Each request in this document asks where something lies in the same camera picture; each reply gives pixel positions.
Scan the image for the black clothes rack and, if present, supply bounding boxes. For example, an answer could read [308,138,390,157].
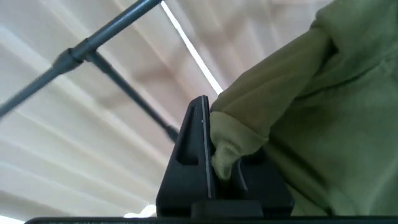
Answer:
[0,0,180,144]

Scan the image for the beige curtain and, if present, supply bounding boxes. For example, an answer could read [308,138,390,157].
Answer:
[0,0,333,222]

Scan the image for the green printed shirt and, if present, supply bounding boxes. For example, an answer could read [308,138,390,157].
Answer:
[210,0,398,217]

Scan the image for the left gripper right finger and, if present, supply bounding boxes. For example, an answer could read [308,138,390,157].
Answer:
[217,148,295,217]

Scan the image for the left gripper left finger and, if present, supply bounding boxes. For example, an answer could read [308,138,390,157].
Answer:
[155,94,218,218]

